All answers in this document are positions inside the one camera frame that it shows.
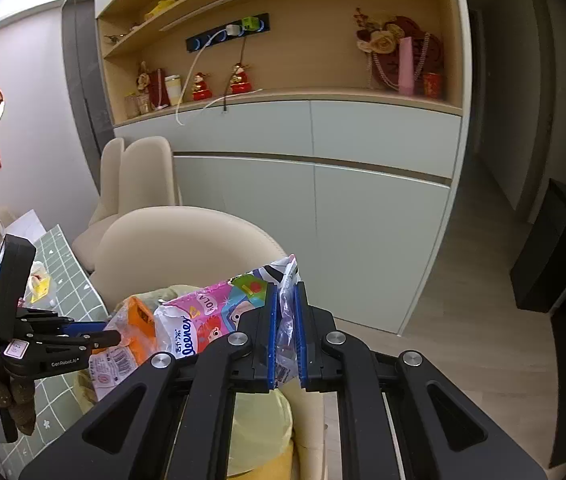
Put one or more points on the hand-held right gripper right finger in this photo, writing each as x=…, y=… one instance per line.
x=301, y=340

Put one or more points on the pink cartoon tissue wrapper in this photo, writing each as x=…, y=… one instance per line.
x=213, y=310

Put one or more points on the clear glass jars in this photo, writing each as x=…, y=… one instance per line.
x=138, y=105

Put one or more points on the red can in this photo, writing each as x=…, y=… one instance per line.
x=432, y=85

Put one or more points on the flower bouquet decoration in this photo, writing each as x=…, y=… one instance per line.
x=388, y=45

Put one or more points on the red gift bag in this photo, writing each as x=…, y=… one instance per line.
x=155, y=85

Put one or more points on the yellow white wrapper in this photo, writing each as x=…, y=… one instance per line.
x=40, y=285

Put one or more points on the yellow item on shelf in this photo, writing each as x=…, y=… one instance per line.
x=159, y=9

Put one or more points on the green checked tablecloth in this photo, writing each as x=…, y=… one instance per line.
x=63, y=280

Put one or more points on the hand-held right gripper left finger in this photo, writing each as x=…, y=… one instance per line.
x=273, y=340

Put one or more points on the white cup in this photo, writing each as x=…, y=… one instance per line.
x=173, y=90

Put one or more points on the wooden shelf cabinet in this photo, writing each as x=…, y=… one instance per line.
x=313, y=160

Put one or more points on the black floor appliance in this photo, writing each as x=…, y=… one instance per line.
x=558, y=240

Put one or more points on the red figurine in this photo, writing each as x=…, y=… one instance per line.
x=201, y=87
x=239, y=80

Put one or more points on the beige chair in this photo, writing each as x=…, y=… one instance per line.
x=110, y=175
x=148, y=175
x=188, y=245

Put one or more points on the orange white wrapper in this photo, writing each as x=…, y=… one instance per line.
x=133, y=335

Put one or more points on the dark blue power strip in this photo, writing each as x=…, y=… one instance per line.
x=203, y=40

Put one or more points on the pink cylinder bottle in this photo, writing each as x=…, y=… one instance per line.
x=406, y=67

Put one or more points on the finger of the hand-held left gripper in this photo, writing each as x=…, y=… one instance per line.
x=98, y=342
x=83, y=328

